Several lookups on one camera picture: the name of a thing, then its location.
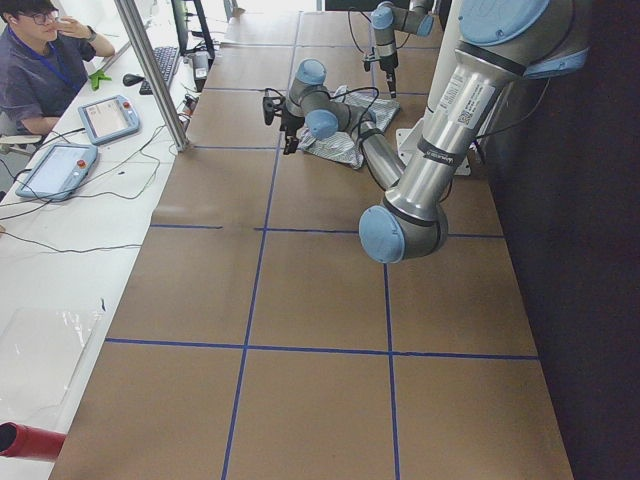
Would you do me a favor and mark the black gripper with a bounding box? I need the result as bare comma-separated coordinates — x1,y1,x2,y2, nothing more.
280,110,303,155
377,51,399,98

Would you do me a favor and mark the striped polo shirt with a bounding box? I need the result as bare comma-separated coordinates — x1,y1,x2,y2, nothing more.
298,85,401,170

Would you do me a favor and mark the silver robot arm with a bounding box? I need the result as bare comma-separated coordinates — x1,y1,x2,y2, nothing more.
364,1,440,98
263,1,592,263

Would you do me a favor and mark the black rectangular box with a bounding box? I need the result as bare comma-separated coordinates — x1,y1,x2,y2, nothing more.
191,51,210,92

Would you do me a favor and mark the black monitor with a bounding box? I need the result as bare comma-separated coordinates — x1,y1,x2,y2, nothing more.
170,0,215,61

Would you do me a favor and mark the black keyboard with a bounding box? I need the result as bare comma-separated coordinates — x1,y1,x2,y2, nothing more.
153,46,180,88

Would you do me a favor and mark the black computer mouse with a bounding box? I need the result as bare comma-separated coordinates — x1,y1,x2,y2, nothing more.
122,73,145,87

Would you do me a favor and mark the far teach pendant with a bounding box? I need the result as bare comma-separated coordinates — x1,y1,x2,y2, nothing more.
77,95,140,146

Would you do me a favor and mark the teach pendant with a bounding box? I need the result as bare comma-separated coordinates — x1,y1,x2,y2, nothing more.
16,143,98,201
77,95,140,146

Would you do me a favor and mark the green object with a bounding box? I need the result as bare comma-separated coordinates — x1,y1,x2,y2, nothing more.
88,69,112,91

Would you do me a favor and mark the near teach pendant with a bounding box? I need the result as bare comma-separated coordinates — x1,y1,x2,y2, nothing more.
16,143,98,201

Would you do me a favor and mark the seated person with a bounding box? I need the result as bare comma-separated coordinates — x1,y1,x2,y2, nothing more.
1,1,115,136

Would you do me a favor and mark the clear plastic bag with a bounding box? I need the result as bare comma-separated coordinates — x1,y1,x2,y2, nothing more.
1,308,102,421

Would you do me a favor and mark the red cylinder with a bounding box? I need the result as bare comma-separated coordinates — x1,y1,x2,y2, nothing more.
1,422,66,462

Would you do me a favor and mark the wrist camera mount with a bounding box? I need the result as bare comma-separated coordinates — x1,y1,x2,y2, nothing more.
262,87,286,126
362,47,379,72

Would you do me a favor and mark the aluminium frame post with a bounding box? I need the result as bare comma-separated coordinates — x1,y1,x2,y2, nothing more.
114,0,189,152

